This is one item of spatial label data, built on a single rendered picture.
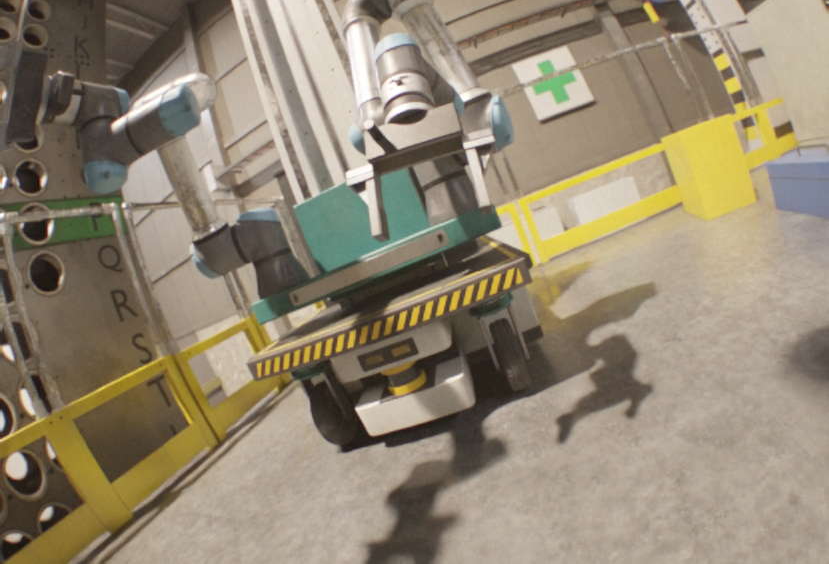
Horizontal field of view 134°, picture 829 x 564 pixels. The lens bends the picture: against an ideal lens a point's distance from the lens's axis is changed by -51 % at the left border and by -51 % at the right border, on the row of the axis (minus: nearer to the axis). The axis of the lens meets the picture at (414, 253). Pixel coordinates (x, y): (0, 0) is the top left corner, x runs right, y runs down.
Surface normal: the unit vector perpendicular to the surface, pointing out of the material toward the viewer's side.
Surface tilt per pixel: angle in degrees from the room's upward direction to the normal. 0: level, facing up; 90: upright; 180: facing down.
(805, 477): 0
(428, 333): 90
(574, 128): 90
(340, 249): 90
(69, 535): 90
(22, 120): 119
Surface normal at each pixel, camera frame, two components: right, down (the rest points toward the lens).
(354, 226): -0.09, 0.10
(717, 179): -0.43, 0.23
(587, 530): -0.39, -0.92
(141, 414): 0.90, -0.36
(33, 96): 0.97, 0.13
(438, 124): -0.30, -0.25
